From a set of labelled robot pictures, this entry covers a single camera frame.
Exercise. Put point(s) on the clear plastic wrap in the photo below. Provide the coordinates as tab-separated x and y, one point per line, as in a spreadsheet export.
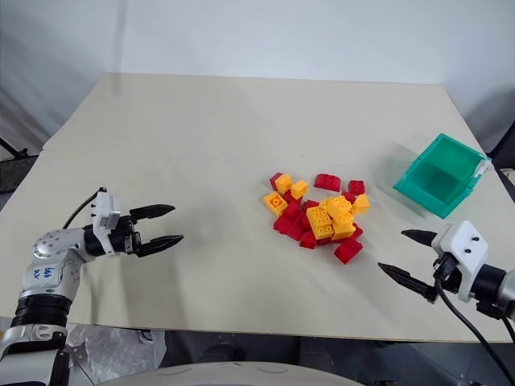
108	350

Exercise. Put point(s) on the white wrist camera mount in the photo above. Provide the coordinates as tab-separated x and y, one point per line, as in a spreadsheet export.
462	243
105	209

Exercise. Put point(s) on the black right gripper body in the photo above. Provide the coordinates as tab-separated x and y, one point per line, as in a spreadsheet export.
448	273

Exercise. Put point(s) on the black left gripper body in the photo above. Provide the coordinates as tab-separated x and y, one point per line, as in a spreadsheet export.
122	239

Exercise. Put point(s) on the black tripod leg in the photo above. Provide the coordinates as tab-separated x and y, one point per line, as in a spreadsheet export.
14	147

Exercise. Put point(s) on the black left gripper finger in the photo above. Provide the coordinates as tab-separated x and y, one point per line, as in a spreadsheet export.
161	243
155	210

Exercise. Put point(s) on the red plastic building brick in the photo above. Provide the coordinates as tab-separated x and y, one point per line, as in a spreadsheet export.
326	182

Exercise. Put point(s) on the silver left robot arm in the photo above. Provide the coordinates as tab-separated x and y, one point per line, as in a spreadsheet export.
44	273

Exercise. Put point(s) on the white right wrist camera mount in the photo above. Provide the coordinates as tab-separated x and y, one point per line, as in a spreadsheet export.
462	243

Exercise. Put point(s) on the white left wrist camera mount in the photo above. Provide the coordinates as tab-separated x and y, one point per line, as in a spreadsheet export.
105	209

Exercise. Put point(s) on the green plastic bin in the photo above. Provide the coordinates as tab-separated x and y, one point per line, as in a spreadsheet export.
438	181

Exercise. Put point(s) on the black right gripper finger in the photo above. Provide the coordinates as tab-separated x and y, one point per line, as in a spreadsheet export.
406	278
420	236

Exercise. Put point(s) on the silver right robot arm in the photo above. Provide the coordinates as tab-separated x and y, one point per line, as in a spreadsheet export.
497	287

